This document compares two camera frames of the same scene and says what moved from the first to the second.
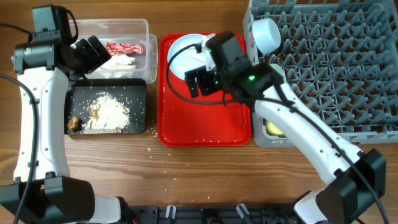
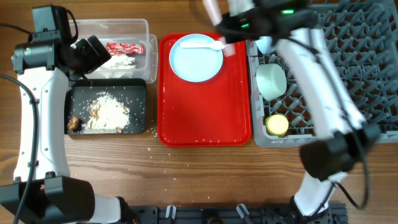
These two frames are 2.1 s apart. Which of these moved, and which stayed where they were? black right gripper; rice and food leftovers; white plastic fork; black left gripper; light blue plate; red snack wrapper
Moved: white plastic fork; black right gripper
Stayed: rice and food leftovers; red snack wrapper; light blue plate; black left gripper
